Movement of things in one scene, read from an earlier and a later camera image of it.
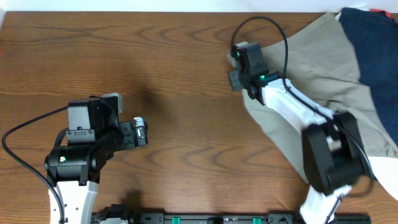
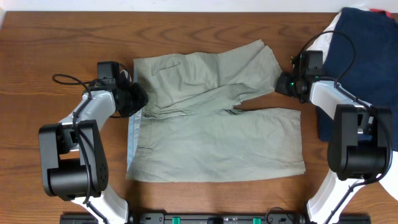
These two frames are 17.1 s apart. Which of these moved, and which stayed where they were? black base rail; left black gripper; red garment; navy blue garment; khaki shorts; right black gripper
Moved: left black gripper; khaki shorts; right black gripper
Stayed: navy blue garment; red garment; black base rail
